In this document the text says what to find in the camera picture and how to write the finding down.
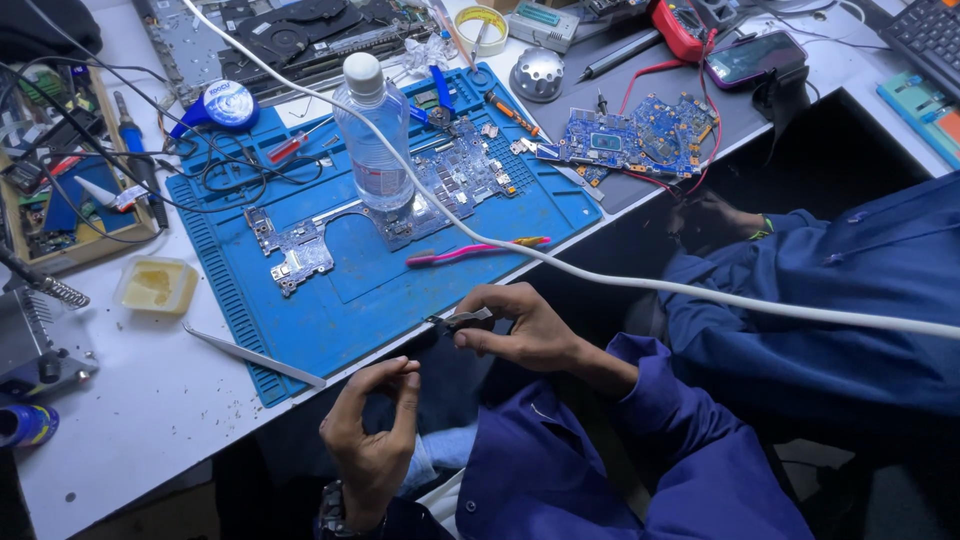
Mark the person's right hand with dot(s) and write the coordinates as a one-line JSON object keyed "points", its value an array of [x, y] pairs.
{"points": [[536, 334]]}

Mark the grey chip programmer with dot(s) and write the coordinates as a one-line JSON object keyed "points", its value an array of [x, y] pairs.
{"points": [[544, 22]]}

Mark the black keyboard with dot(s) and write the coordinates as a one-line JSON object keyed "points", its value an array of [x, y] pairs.
{"points": [[926, 37]]}

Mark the grey soldering station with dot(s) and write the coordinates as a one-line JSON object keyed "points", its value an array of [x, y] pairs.
{"points": [[34, 345]]}

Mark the wooden tray of parts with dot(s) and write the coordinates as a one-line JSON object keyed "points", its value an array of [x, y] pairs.
{"points": [[75, 217]]}

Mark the silver wristwatch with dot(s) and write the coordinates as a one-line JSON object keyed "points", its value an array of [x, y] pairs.
{"points": [[334, 510]]}

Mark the silver metal dome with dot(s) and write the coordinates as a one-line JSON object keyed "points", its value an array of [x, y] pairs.
{"points": [[537, 75]]}

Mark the red multimeter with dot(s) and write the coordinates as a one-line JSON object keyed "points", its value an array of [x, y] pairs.
{"points": [[679, 30]]}

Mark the small metal tweezers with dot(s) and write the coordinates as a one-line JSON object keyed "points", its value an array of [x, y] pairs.
{"points": [[465, 318]]}

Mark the green wristband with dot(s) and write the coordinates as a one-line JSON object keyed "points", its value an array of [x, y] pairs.
{"points": [[763, 227]]}

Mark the coiled spring iron holder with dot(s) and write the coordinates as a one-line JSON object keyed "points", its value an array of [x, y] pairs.
{"points": [[52, 287]]}

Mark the black phone stand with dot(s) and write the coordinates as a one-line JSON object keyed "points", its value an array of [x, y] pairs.
{"points": [[784, 97]]}

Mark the opened laptop chassis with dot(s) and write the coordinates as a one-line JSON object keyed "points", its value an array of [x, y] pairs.
{"points": [[300, 37]]}

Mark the blue round dispenser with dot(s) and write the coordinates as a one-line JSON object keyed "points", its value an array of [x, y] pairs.
{"points": [[225, 106]]}

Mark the blue laptop motherboard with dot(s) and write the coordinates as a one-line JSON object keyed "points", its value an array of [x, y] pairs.
{"points": [[637, 139]]}

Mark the teal parts tray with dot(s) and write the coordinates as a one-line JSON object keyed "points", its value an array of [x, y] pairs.
{"points": [[919, 112]]}

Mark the long metal tweezers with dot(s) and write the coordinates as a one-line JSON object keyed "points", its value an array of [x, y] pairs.
{"points": [[255, 356]]}

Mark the blue silicone repair mat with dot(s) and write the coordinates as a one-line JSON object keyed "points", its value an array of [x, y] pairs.
{"points": [[375, 300]]}

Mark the grey laptop motherboard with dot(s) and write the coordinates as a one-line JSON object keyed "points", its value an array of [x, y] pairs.
{"points": [[457, 176]]}

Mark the pink toothbrush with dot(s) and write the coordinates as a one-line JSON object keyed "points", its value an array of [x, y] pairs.
{"points": [[465, 253]]}

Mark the smartphone in purple case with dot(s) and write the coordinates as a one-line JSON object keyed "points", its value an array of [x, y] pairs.
{"points": [[754, 58]]}

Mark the black cloth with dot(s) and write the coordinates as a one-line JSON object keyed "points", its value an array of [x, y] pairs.
{"points": [[45, 26]]}

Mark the person's blue work coat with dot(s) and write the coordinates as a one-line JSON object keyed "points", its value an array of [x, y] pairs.
{"points": [[540, 472]]}

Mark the yellow flux container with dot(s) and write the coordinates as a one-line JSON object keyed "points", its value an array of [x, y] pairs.
{"points": [[156, 285]]}

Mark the blue spray can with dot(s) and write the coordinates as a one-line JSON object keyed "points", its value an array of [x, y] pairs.
{"points": [[30, 424]]}

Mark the yellow tape roll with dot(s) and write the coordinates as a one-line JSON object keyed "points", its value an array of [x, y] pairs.
{"points": [[481, 30]]}

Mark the clear plastic water bottle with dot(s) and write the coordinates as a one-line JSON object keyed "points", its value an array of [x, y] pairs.
{"points": [[375, 142]]}

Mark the black probe tip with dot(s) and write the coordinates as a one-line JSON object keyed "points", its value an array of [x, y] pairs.
{"points": [[601, 103]]}

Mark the black pen tool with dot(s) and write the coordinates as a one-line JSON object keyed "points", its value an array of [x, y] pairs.
{"points": [[619, 58]]}

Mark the person's left hand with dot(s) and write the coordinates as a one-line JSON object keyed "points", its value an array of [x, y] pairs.
{"points": [[367, 450]]}

